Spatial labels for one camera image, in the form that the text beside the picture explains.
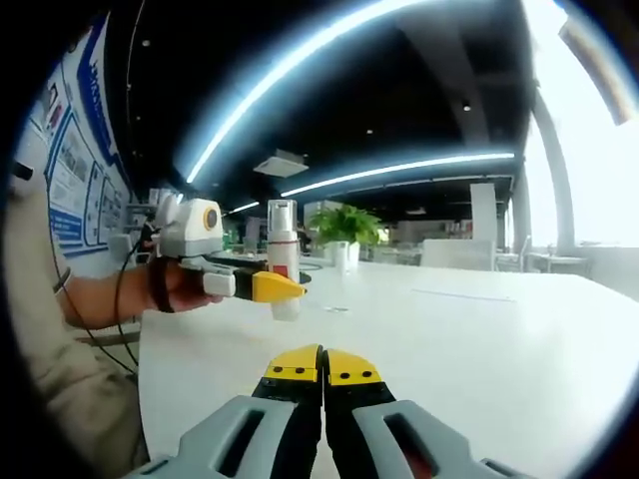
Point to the narrow clear bottle cover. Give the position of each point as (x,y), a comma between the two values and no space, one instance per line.
(341,257)

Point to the ceiling air conditioning unit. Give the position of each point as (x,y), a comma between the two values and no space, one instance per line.
(280,163)

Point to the short ceiling light strip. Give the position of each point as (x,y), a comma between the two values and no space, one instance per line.
(243,207)

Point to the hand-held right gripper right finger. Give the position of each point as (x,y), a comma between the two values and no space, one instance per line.
(424,439)

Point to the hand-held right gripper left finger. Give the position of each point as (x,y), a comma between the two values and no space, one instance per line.
(234,434)

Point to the blue white wall poster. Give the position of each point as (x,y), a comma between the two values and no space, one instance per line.
(80,149)

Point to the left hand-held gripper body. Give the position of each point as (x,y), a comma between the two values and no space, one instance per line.
(192,229)

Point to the white pump bottle red label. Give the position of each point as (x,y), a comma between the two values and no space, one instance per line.
(284,269)

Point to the curved ceiling light strip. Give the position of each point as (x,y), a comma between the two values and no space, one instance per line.
(394,169)
(279,75)

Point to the potted green plant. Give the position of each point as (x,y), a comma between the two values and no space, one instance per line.
(347,224)

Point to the white pillar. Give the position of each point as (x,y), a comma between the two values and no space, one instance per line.
(483,214)

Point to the person's beige shirt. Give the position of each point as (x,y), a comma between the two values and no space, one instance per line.
(65,359)

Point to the wide clear bottle cover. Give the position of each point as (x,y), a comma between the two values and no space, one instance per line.
(282,219)

